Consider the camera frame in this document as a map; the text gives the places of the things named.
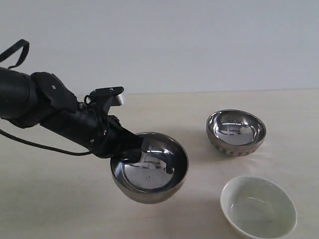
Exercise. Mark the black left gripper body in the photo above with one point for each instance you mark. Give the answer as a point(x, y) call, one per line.
point(112, 139)

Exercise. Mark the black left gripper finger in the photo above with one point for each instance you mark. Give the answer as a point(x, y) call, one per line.
point(132, 148)

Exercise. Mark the smooth stainless steel bowl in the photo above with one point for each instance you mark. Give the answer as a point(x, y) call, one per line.
point(159, 174)

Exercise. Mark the ribbed stainless steel bowl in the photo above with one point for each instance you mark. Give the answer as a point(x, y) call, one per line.
point(235, 133)

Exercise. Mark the white ceramic bowl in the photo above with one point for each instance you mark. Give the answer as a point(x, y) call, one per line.
point(257, 208)

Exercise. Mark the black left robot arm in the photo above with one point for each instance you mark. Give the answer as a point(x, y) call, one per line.
point(42, 99)

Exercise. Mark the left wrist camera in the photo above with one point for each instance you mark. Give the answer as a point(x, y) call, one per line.
point(104, 98)

